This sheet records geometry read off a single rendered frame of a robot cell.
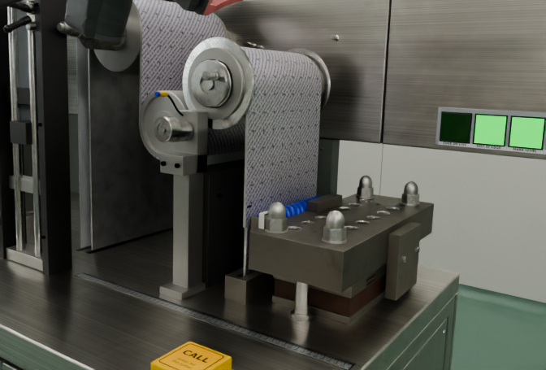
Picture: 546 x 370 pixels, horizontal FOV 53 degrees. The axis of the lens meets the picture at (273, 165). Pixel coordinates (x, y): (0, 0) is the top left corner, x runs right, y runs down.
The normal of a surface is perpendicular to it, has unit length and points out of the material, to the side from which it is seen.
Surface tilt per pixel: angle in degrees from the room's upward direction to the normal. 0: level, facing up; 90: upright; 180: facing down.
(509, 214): 90
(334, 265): 90
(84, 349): 0
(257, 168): 90
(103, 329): 0
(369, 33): 90
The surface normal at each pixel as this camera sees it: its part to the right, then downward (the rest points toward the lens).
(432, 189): -0.55, 0.11
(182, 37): 0.83, 0.15
